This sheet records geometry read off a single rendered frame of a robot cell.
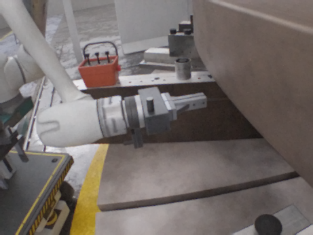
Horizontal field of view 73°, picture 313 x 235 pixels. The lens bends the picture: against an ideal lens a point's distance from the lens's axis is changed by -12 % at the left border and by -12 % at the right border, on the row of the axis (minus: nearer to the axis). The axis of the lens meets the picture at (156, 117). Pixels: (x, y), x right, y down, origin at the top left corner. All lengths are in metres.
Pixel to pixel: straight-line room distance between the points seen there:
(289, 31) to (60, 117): 0.47
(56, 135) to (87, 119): 0.08
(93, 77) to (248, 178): 0.93
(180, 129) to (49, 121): 0.92
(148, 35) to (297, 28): 3.93
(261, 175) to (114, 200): 0.72
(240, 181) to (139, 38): 3.44
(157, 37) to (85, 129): 3.88
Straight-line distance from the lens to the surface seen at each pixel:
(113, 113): 0.51
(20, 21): 0.67
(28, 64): 1.20
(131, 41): 4.22
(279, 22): 0.47
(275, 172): 1.28
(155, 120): 0.50
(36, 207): 1.27
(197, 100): 0.56
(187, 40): 2.16
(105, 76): 1.24
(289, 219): 0.66
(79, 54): 4.24
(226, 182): 1.18
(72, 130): 0.52
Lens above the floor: 1.19
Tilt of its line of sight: 33 degrees down
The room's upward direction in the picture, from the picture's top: 7 degrees counter-clockwise
